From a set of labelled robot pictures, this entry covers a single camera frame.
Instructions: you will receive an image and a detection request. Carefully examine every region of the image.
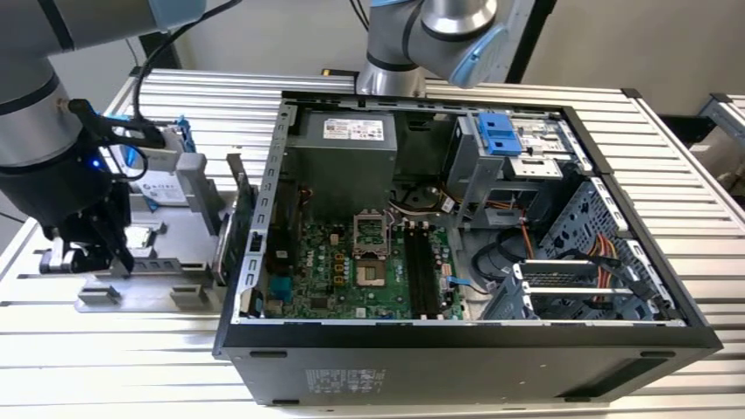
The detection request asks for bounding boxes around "silver CPU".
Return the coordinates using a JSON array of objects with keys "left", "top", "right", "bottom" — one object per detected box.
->
[{"left": 127, "top": 226, "right": 157, "bottom": 251}]

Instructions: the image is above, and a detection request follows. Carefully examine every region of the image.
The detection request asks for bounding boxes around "blue plastic drive latch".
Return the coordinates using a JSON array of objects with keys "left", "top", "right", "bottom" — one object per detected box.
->
[{"left": 474, "top": 111, "right": 521, "bottom": 156}]

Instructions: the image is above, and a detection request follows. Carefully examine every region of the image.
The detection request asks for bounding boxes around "CPU socket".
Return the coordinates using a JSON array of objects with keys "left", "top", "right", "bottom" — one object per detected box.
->
[{"left": 353, "top": 257, "right": 390, "bottom": 289}]

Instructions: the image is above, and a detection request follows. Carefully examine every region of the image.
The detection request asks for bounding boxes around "black vertical post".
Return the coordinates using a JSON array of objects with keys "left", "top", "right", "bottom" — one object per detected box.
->
[
  {"left": 505, "top": 0, "right": 557, "bottom": 84},
  {"left": 139, "top": 25, "right": 181, "bottom": 71}
]

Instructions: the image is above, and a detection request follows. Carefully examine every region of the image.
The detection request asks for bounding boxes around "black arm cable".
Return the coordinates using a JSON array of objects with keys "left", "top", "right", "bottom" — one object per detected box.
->
[{"left": 131, "top": 0, "right": 245, "bottom": 127}]

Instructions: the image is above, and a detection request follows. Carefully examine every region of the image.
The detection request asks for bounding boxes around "grey parts rack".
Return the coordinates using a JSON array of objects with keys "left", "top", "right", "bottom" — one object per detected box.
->
[{"left": 75, "top": 152, "right": 245, "bottom": 314}]

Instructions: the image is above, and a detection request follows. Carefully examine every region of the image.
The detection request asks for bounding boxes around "orange wire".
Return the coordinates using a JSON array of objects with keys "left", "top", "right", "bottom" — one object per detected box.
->
[{"left": 488, "top": 198, "right": 536, "bottom": 263}]

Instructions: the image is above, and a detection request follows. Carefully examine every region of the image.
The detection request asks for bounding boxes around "black PC case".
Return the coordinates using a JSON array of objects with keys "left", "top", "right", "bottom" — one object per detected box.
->
[{"left": 212, "top": 89, "right": 724, "bottom": 407}]

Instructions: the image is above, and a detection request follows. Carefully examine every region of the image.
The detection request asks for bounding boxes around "green motherboard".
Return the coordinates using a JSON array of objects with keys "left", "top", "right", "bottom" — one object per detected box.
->
[{"left": 258, "top": 216, "right": 470, "bottom": 322}]

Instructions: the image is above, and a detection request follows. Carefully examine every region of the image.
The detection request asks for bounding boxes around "disk bay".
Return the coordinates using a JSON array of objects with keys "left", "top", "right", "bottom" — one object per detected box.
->
[{"left": 482, "top": 257, "right": 648, "bottom": 322}]

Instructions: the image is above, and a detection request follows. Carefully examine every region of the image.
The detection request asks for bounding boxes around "metal socket cover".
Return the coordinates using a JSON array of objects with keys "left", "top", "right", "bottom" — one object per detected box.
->
[{"left": 353, "top": 209, "right": 390, "bottom": 259}]

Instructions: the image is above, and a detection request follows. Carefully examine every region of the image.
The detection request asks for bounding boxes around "black looped wire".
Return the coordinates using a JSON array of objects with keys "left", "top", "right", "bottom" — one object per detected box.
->
[{"left": 472, "top": 238, "right": 520, "bottom": 292}]

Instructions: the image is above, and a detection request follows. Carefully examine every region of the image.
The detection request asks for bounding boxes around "grey power supply unit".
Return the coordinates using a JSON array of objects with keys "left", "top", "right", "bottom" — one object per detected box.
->
[{"left": 289, "top": 108, "right": 400, "bottom": 219}]

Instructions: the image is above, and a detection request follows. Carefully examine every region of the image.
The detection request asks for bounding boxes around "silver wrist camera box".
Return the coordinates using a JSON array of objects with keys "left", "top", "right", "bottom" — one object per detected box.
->
[{"left": 87, "top": 143, "right": 180, "bottom": 176}]

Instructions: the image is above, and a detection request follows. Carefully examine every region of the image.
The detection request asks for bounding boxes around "black round speaker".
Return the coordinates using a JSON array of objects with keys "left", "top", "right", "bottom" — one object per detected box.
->
[{"left": 398, "top": 182, "right": 446, "bottom": 213}]

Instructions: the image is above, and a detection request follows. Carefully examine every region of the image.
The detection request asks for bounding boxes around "aluminium side table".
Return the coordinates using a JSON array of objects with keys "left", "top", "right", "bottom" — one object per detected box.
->
[{"left": 689, "top": 93, "right": 745, "bottom": 193}]

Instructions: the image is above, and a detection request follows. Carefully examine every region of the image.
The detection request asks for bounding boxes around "black RAM slot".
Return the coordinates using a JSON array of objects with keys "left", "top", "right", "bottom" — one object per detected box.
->
[
  {"left": 418, "top": 221, "right": 444, "bottom": 319},
  {"left": 404, "top": 221, "right": 430, "bottom": 319}
]

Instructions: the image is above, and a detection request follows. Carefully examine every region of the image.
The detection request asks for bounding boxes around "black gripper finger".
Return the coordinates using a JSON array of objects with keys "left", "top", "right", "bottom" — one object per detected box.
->
[
  {"left": 64, "top": 209, "right": 136, "bottom": 278},
  {"left": 57, "top": 211, "right": 100, "bottom": 251}
]

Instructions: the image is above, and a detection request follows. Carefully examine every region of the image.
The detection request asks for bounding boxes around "hard disk in blue carrier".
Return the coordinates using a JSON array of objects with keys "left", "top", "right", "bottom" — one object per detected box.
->
[{"left": 97, "top": 113, "right": 203, "bottom": 213}]

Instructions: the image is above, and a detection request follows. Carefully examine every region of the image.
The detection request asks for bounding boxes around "grey metal drive cage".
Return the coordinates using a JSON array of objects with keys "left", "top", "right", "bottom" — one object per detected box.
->
[{"left": 450, "top": 108, "right": 589, "bottom": 228}]

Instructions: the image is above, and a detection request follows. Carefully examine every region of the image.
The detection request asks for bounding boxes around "green graphics card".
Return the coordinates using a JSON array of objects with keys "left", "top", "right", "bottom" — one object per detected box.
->
[{"left": 209, "top": 150, "right": 261, "bottom": 289}]

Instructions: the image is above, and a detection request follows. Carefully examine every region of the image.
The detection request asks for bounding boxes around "red yellow wire bundle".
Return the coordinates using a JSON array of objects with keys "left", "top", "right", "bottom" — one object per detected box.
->
[{"left": 586, "top": 234, "right": 621, "bottom": 306}]

